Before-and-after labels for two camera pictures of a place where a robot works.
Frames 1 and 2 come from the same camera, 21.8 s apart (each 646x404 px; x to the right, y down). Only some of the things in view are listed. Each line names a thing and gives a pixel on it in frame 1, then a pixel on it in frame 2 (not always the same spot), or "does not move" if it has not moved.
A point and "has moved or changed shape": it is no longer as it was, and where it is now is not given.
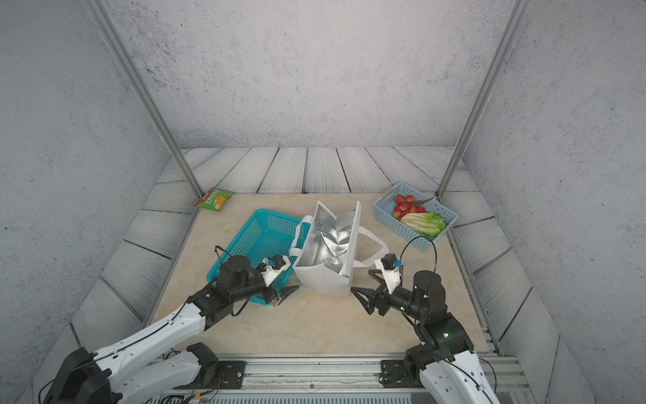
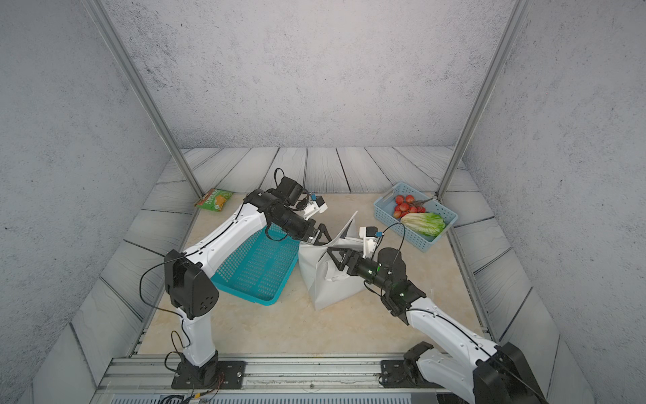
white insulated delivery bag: x=327 y=249 has moved or changed shape
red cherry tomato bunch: x=406 y=204 does not move
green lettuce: x=425 y=223 does not move
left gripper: x=272 y=296 → x=315 y=238
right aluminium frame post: x=485 y=93 does not move
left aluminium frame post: x=95 y=7 does not move
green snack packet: x=214 y=199 does not move
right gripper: x=373 y=295 → x=343 y=251
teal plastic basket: x=267 y=240 does not move
